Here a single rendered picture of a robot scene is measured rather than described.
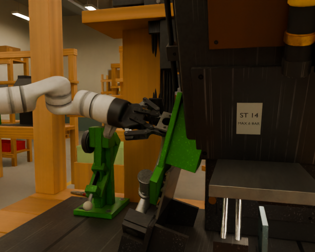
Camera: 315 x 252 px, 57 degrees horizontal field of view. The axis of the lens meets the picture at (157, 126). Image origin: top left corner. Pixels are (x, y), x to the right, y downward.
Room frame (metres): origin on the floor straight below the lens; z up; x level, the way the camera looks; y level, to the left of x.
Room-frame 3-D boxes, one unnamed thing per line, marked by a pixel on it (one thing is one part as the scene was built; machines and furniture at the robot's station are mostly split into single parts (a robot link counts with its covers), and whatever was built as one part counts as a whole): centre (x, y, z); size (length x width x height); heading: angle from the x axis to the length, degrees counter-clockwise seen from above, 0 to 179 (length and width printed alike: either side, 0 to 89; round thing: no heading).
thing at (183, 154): (0.67, -0.07, 1.17); 0.13 x 0.12 x 0.20; 75
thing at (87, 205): (0.85, 0.20, 0.96); 0.06 x 0.03 x 0.06; 165
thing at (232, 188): (0.59, -0.20, 1.11); 0.39 x 0.16 x 0.03; 165
